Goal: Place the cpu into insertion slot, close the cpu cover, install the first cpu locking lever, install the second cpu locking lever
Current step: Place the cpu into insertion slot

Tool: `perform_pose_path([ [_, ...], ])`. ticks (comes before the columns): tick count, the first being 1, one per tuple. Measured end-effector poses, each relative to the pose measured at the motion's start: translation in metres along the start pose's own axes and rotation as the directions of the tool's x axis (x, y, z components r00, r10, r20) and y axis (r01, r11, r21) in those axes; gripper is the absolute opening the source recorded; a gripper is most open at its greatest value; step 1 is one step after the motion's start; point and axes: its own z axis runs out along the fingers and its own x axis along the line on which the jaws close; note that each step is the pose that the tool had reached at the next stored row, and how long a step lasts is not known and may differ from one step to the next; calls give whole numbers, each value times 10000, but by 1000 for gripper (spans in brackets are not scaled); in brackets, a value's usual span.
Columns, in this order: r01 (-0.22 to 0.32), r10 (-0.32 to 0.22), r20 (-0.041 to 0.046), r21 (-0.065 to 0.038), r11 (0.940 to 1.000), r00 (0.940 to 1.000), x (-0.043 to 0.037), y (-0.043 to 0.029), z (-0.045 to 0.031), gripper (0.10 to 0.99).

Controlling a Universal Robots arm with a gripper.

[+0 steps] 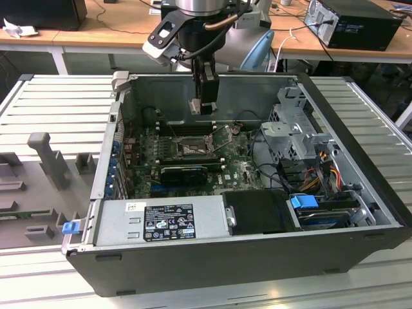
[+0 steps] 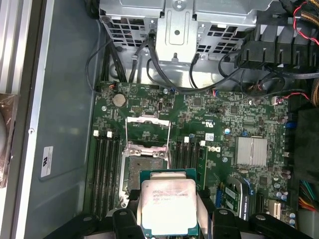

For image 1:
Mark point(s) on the CPU socket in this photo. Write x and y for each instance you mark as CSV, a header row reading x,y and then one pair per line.
x,y
190,148

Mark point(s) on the blue expansion slot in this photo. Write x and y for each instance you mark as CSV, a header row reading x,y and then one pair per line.
x,y
167,188

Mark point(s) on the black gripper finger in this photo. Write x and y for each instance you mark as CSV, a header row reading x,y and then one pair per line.
x,y
196,80
209,87

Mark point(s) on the green motherboard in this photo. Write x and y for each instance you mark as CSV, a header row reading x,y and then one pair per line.
x,y
235,167

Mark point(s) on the green RAM stick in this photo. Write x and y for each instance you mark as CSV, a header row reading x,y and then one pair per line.
x,y
215,166
13,215

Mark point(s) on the finned chipset heatsink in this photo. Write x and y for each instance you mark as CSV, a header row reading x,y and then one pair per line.
x,y
183,176

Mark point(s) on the black open PC case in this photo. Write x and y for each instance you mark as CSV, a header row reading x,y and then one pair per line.
x,y
193,267

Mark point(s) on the silver CPU chip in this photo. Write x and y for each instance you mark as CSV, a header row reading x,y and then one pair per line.
x,y
195,107

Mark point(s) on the round coin cell battery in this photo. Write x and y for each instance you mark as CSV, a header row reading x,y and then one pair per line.
x,y
236,129

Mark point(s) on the gray parts rack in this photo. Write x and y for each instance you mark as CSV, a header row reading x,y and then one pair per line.
x,y
32,193

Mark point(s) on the black RAM slot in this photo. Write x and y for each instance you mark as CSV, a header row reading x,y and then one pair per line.
x,y
193,159
193,130
193,127
193,123
193,133

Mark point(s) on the hard disk blue carrier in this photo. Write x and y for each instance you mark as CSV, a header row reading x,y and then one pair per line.
x,y
304,206

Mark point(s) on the crumpled white paper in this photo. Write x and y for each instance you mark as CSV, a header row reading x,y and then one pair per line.
x,y
16,30

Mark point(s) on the silver power supply unit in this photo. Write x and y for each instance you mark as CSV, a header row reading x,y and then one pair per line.
x,y
112,225

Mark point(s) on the pale blue teach pendant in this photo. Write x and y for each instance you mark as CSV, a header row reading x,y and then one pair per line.
x,y
257,51

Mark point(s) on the large black box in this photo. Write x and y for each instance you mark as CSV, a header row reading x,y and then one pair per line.
x,y
42,14

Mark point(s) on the blue plastic latch tab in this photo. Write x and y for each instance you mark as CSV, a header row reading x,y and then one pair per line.
x,y
69,228

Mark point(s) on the wooden desk white frame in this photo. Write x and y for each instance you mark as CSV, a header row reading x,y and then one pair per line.
x,y
45,37
135,16

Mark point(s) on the white cup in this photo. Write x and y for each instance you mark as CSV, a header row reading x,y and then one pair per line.
x,y
285,2

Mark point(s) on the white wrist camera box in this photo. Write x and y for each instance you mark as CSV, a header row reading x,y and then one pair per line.
x,y
156,51

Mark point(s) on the black plastic drive shroud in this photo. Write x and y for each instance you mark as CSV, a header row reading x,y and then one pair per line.
x,y
257,212

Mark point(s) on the black desktop computer case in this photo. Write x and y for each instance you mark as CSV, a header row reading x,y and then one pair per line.
x,y
363,29

